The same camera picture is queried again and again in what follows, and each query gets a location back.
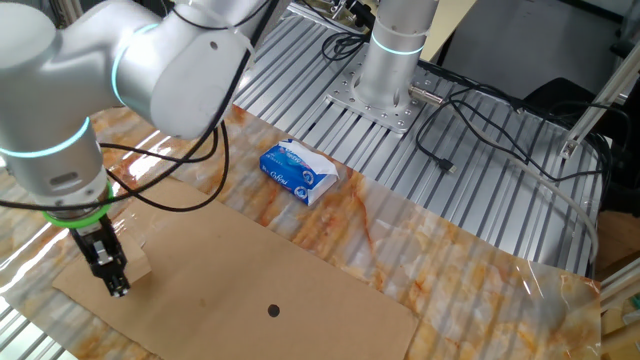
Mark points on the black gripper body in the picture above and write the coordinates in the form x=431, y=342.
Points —
x=82, y=240

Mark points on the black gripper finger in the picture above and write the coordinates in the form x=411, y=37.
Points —
x=112, y=272

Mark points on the large light wooden block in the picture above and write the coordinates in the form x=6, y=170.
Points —
x=137, y=265

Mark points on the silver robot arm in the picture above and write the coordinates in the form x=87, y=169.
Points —
x=50, y=100

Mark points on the brown cardboard sheet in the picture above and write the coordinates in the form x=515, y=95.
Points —
x=225, y=260

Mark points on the blue white tissue pack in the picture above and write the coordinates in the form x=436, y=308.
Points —
x=290, y=172

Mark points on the marble pattern plastic sheet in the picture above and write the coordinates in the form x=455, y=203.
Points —
x=450, y=280

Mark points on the silver metal fixture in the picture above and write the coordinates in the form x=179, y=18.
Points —
x=345, y=12

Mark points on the aluminium profile bar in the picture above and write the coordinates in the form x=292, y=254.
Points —
x=622, y=290

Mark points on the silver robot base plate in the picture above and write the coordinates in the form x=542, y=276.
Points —
x=380, y=117

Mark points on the aluminium frame post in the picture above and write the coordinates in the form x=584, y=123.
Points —
x=597, y=107

